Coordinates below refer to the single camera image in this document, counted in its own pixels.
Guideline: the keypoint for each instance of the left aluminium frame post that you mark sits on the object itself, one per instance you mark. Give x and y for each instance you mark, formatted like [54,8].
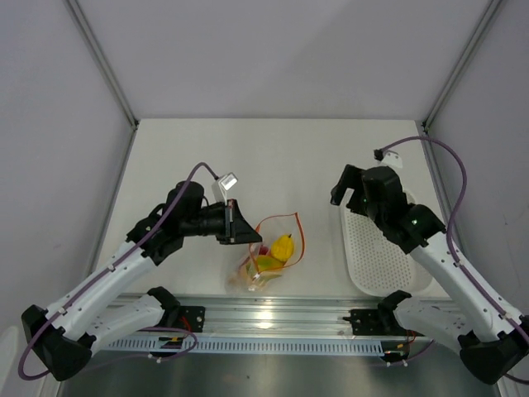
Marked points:
[96,51]

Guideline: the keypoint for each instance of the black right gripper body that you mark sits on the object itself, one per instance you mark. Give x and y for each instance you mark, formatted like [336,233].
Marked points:
[369,206]

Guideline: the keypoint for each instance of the right aluminium frame post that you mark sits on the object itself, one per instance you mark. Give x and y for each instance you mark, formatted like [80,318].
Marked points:
[469,51]

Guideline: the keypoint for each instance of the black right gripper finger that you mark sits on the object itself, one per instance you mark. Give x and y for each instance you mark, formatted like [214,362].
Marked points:
[357,203]
[350,179]

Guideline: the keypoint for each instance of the white perforated plastic basket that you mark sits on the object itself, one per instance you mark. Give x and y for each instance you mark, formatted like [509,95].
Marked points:
[376,266]

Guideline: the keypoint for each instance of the aluminium frame post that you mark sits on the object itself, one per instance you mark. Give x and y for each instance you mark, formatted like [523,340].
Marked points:
[469,51]
[96,51]

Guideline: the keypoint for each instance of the aluminium front rail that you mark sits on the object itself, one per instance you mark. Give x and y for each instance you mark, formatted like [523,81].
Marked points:
[275,317]

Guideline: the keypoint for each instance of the clear orange zip top bag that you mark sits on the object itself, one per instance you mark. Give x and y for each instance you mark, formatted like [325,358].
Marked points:
[271,228]

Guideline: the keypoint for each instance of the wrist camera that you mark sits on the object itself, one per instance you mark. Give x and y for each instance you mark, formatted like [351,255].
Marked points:
[388,158]
[222,185]

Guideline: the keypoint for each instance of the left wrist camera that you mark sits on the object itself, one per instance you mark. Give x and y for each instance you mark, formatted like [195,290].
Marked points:
[222,185]

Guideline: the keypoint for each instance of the white slotted cable duct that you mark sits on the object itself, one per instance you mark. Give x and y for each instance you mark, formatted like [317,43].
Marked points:
[249,345]

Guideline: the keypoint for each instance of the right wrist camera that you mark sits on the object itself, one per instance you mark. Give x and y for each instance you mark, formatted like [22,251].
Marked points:
[388,158]

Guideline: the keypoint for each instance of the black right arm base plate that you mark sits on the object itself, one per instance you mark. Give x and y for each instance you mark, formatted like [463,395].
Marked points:
[370,322]

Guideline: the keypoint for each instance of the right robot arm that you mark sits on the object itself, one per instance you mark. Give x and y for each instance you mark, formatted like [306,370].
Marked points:
[489,335]

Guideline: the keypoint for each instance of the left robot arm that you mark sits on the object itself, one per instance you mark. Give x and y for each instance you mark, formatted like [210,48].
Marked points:
[69,332]

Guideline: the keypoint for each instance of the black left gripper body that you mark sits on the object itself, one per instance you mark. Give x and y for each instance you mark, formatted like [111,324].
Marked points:
[228,236]

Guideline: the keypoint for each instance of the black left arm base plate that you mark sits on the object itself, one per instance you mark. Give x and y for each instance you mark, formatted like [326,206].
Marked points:
[190,318]

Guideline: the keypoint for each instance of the small yellow orange fruit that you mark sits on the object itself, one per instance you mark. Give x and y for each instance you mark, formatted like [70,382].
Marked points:
[268,264]

